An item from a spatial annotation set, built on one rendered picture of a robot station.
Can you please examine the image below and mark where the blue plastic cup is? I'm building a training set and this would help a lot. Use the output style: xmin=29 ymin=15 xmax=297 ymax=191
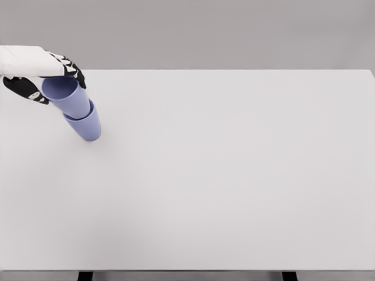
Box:
xmin=62 ymin=99 xmax=102 ymax=143
xmin=41 ymin=77 xmax=92 ymax=119

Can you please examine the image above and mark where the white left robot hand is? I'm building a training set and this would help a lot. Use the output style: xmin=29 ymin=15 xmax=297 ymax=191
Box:
xmin=0 ymin=45 xmax=87 ymax=105

